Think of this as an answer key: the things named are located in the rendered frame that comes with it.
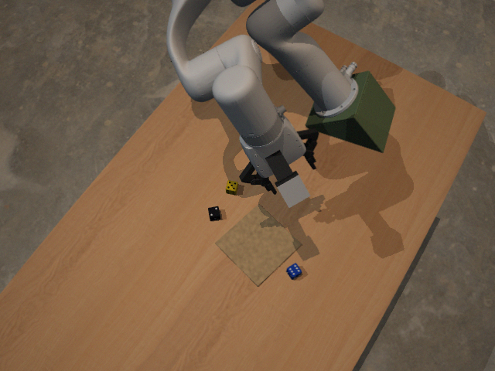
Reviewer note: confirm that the tan textured mat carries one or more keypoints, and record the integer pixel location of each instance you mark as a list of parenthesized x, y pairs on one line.
[(258, 244)]

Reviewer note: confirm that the yellow die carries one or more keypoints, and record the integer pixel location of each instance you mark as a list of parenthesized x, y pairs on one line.
[(232, 187)]

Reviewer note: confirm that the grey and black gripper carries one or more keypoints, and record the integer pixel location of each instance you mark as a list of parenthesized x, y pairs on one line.
[(289, 142)]

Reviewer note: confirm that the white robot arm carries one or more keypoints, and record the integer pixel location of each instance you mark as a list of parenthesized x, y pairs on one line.
[(236, 65)]

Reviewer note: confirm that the black die with white pips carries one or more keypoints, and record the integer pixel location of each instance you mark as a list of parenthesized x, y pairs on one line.
[(214, 213)]

